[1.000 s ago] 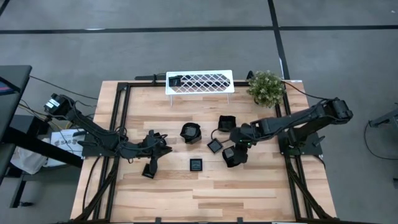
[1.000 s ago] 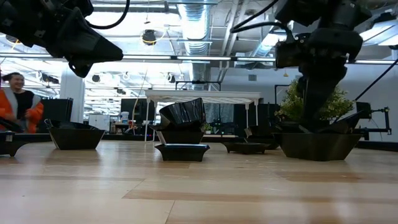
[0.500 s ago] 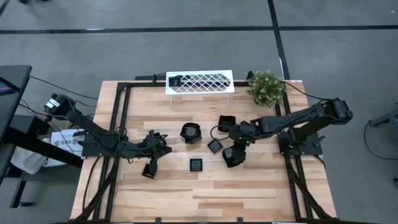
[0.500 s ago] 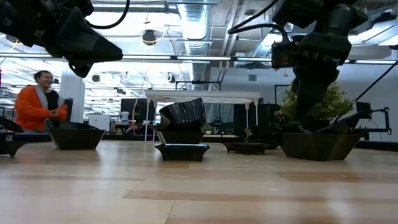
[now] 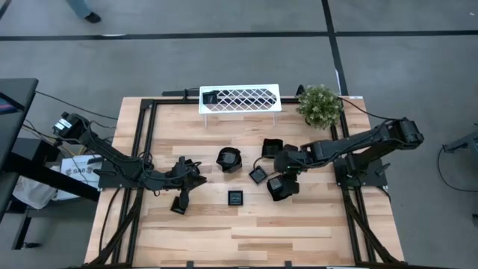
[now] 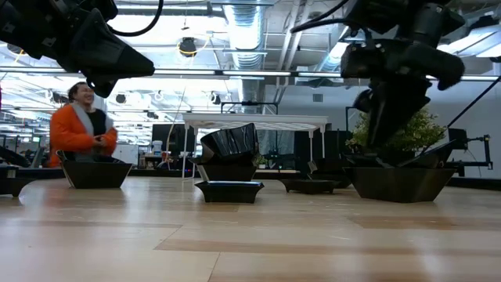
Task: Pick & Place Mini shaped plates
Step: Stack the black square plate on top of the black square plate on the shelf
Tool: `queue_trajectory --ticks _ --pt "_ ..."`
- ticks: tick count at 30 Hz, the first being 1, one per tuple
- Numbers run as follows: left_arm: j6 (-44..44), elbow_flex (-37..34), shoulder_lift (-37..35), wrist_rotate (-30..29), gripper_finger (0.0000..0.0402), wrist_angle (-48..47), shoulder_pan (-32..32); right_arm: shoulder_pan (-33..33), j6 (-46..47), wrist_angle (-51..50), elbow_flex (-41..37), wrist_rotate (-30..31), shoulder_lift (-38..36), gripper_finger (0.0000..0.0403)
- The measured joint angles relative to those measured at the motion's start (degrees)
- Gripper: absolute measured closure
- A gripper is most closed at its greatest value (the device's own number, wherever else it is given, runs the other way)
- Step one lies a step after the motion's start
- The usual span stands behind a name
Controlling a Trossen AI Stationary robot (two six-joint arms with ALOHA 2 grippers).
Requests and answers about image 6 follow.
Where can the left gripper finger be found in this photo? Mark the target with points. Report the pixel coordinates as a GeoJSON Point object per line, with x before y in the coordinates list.
{"type": "Point", "coordinates": [113, 55]}

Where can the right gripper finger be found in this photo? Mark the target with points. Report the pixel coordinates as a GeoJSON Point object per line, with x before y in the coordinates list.
{"type": "Point", "coordinates": [362, 101]}
{"type": "Point", "coordinates": [391, 109]}

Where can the small black square plate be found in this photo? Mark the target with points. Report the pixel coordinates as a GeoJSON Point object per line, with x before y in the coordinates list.
{"type": "Point", "coordinates": [13, 187]}
{"type": "Point", "coordinates": [309, 187]}
{"type": "Point", "coordinates": [229, 194]}

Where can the green artificial potted plant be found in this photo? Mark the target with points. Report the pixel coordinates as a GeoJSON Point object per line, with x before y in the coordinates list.
{"type": "Point", "coordinates": [419, 133]}

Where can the black ceiling-mounted device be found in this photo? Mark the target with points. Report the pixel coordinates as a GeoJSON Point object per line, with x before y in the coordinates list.
{"type": "Point", "coordinates": [188, 46]}

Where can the person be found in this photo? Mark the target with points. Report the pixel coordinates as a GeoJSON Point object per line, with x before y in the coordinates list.
{"type": "Point", "coordinates": [70, 133]}

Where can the white jug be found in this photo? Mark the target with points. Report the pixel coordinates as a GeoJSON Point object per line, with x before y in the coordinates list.
{"type": "Point", "coordinates": [156, 148]}

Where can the white lattice shelf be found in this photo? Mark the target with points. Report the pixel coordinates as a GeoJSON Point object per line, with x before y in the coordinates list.
{"type": "Point", "coordinates": [254, 117]}

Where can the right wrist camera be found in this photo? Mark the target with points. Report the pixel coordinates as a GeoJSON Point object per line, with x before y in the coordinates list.
{"type": "Point", "coordinates": [362, 58]}

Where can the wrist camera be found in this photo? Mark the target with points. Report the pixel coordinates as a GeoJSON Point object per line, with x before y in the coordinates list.
{"type": "Point", "coordinates": [98, 8]}
{"type": "Point", "coordinates": [362, 58]}

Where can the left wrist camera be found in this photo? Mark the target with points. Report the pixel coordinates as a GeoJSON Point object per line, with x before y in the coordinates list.
{"type": "Point", "coordinates": [98, 8]}

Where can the silver ventilation duct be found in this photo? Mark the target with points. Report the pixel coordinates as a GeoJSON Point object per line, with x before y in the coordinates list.
{"type": "Point", "coordinates": [246, 31]}

